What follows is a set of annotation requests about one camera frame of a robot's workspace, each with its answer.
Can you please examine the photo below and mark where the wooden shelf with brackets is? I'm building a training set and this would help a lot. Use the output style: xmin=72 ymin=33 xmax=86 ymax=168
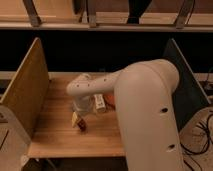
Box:
xmin=0 ymin=0 xmax=213 ymax=33

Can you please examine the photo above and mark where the white rectangular box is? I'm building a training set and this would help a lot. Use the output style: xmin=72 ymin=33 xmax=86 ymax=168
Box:
xmin=94 ymin=94 xmax=106 ymax=113

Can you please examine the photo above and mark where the right dark side panel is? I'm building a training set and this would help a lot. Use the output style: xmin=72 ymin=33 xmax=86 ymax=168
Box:
xmin=163 ymin=39 xmax=211 ymax=132

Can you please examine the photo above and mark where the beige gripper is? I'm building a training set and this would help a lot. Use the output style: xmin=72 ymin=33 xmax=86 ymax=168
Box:
xmin=72 ymin=96 xmax=93 ymax=128

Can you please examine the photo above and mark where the dark red pepper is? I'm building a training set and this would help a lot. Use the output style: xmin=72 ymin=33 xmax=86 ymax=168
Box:
xmin=77 ymin=119 xmax=87 ymax=131

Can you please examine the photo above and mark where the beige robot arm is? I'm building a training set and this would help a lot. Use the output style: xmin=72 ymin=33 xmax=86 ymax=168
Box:
xmin=66 ymin=59 xmax=184 ymax=171

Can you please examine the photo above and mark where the left wooden side panel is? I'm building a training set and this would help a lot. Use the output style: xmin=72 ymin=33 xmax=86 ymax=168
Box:
xmin=0 ymin=38 xmax=49 ymax=143

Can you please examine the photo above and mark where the orange round object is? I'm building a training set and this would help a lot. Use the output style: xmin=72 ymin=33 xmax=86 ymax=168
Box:
xmin=104 ymin=94 xmax=115 ymax=107

